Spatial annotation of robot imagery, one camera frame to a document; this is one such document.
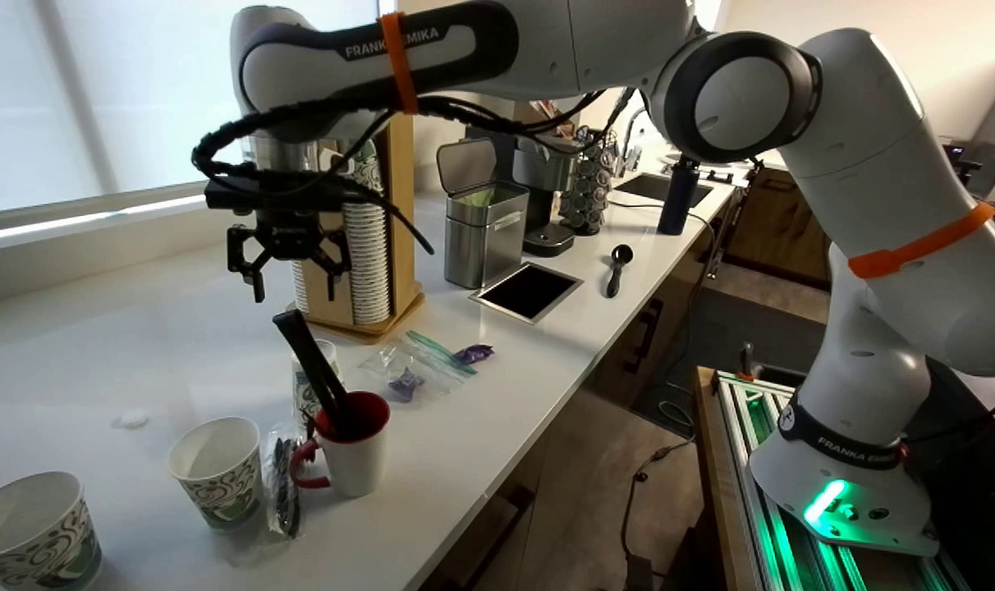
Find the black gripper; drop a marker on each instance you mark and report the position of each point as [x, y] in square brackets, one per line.
[291, 213]

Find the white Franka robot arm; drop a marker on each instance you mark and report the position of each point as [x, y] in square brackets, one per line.
[900, 141]

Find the tall stack of paper cups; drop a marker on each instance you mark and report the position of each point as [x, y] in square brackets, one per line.
[368, 264]

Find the wooden cup dispenser stand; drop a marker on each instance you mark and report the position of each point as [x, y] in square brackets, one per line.
[403, 217]

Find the large printed paper cup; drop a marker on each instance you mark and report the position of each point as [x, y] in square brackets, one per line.
[48, 551]

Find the clear plastic bag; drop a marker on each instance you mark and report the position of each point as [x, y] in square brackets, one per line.
[409, 365]

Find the teal plastic stick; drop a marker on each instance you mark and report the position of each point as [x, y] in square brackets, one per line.
[431, 348]

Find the purple plastic piece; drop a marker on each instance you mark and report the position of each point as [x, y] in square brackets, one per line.
[473, 352]
[404, 385]

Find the steel bin green liner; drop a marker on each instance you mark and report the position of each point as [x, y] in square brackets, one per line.
[484, 239]

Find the white mug red inside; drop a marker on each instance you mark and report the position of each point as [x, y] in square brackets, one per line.
[353, 463]

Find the small white cap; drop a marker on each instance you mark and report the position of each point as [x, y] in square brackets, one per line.
[134, 418]

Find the black inset counter tray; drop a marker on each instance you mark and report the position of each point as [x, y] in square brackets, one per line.
[530, 294]

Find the white window roller blind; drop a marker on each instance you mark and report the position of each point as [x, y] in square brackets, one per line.
[102, 100]

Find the grey coffee machine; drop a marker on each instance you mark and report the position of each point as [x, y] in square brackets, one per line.
[548, 175]

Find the dark coffee pod carousel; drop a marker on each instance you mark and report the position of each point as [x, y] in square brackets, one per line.
[589, 186]

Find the black coffee scoop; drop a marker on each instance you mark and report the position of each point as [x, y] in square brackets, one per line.
[617, 264]

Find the black counter sink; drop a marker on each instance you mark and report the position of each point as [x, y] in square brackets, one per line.
[650, 186]

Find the black bottle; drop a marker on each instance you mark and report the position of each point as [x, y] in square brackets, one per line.
[682, 201]

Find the wooden cabinet under sink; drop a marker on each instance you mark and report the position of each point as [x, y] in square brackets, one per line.
[781, 229]

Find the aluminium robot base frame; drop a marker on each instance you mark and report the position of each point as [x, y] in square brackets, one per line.
[727, 471]

